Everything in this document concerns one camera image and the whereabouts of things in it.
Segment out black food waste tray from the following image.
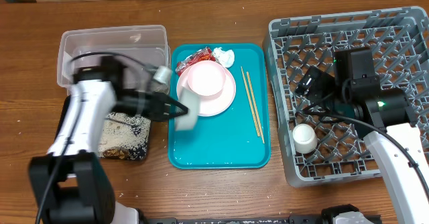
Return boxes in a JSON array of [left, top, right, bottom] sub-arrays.
[[48, 93, 151, 160]]

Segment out grey bowl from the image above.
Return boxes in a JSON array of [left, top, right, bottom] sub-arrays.
[[175, 88, 200, 131]]

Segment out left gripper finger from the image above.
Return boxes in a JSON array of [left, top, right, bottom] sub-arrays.
[[147, 110, 188, 122], [157, 93, 188, 112]]

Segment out red snack wrapper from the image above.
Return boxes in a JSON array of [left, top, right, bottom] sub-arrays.
[[175, 47, 217, 76]]

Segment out white cup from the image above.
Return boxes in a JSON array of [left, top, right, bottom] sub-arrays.
[[292, 123, 318, 154]]

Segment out small pink plate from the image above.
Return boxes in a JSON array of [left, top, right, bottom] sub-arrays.
[[188, 60, 226, 97]]

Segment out grey dishwasher rack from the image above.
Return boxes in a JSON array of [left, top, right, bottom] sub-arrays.
[[262, 5, 429, 188]]

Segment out rice and food scraps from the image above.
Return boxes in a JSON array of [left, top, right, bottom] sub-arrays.
[[99, 112, 151, 161]]

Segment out teal plastic serving tray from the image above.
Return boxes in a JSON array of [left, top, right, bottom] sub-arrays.
[[168, 43, 271, 170]]

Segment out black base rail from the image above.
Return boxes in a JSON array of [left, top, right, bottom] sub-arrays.
[[140, 214, 383, 224]]

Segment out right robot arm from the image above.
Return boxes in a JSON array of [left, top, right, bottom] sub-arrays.
[[295, 47, 428, 223]]

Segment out white napkin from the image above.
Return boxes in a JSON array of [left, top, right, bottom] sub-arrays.
[[212, 47, 235, 68]]

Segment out large white round plate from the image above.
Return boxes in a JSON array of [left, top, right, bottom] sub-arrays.
[[176, 66, 236, 117]]

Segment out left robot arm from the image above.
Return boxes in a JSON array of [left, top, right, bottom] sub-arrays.
[[28, 52, 200, 223]]

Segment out clear plastic waste bin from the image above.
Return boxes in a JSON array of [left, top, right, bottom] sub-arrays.
[[57, 25, 171, 88]]

